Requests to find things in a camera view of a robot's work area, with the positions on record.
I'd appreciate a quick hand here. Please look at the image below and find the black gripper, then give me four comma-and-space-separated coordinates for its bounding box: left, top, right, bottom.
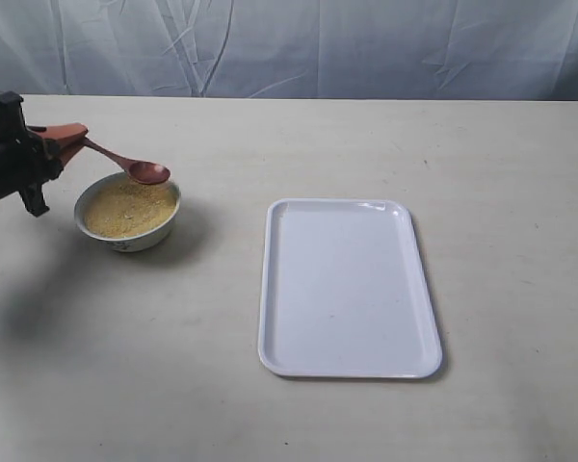
0, 91, 89, 217

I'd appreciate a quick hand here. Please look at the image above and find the brown wooden spoon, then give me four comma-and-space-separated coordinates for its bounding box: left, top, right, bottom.
83, 138, 171, 185

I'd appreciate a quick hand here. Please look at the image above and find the yellow millet grain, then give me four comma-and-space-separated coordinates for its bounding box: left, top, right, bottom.
84, 178, 177, 239

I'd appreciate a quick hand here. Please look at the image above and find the white ceramic bowl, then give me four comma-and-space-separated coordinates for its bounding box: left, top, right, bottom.
74, 173, 181, 253

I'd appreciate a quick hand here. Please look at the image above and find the white plastic tray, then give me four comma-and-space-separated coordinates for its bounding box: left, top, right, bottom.
258, 198, 443, 379

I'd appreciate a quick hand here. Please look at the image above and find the grey backdrop curtain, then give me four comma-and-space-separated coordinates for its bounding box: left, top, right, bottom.
0, 1, 578, 100

